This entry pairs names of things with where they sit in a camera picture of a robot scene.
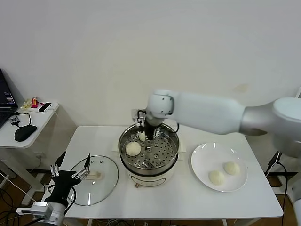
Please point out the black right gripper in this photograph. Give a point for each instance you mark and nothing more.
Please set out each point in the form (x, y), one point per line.
(150, 124)

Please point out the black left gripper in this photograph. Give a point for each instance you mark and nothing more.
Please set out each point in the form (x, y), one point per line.
(63, 181)

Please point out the white steamed baozi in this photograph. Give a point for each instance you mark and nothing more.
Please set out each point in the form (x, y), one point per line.
(133, 148)
(231, 168)
(142, 137)
(216, 177)

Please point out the round glass pot lid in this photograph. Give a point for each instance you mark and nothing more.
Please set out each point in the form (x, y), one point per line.
(105, 169)

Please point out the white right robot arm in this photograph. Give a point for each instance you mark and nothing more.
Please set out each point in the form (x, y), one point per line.
(207, 110)

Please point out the stainless steel steamer basket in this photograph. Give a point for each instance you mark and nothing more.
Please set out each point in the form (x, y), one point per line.
(164, 146)

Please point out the white side table with laptop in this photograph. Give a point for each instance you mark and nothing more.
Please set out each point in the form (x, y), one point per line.
(42, 120)

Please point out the black computer mouse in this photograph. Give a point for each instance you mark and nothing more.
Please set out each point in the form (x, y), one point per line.
(25, 133)

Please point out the black and white phone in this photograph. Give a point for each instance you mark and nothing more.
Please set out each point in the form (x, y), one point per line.
(45, 107)

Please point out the white round plate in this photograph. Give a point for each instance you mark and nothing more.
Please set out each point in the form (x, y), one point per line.
(207, 155)

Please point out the pink and orange small item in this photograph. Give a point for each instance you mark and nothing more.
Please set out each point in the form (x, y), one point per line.
(34, 102)

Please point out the yellow snack packet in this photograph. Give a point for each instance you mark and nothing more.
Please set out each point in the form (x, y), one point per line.
(26, 105)

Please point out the black laptop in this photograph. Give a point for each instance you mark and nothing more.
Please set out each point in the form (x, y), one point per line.
(4, 94)

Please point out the white wall socket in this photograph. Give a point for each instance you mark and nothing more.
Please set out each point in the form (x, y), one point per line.
(39, 156)

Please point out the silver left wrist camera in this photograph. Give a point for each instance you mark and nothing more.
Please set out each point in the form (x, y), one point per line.
(41, 209)

